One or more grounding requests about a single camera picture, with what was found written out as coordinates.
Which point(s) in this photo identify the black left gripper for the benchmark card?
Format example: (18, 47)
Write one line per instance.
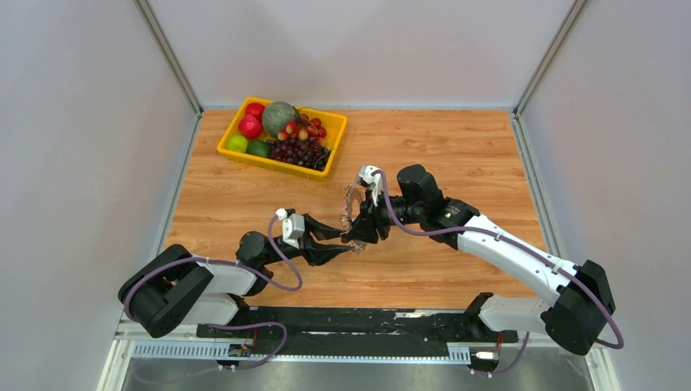
(315, 253)

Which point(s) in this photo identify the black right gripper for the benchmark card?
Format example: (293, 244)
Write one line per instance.
(368, 226)

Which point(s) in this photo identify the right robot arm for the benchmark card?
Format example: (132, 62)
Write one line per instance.
(573, 305)

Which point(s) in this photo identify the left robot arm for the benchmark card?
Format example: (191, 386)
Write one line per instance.
(180, 288)

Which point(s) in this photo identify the dark purple grape bunch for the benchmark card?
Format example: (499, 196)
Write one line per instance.
(307, 154)

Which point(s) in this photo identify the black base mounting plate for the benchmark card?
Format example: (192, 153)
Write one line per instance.
(357, 331)

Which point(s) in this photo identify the dark green lime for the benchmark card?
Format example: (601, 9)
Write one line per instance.
(259, 148)

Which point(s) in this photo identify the red grape bunch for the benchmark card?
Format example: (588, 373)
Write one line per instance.
(303, 130)

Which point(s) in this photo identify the light green apple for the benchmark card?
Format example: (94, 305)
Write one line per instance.
(237, 143)

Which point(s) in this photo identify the green melon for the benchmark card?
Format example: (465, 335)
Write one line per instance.
(276, 116)

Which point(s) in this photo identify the red apple lower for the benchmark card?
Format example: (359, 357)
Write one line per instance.
(250, 127)

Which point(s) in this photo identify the red apple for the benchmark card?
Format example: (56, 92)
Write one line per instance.
(255, 109)
(250, 127)

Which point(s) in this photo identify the red apple upper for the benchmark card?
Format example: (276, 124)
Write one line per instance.
(255, 109)

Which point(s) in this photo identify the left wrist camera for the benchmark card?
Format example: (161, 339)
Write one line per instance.
(293, 227)

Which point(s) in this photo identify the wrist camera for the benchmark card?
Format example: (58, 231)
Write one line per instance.
(369, 176)
(293, 227)

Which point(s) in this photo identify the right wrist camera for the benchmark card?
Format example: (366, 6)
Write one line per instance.
(369, 176)

